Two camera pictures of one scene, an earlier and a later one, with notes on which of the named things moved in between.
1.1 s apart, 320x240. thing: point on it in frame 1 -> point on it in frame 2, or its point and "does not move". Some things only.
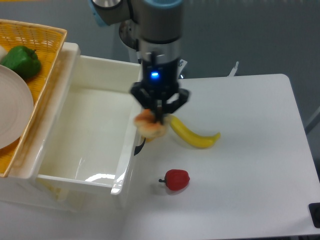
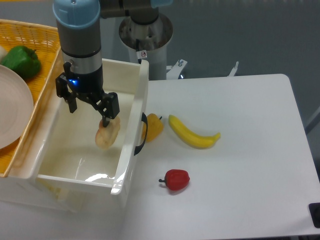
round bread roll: (149, 129) -> (105, 136)
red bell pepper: (176, 179) does not move
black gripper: (160, 84) -> (70, 86)
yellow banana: (195, 140) does not move
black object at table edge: (314, 208) does not move
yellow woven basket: (47, 41) does not move
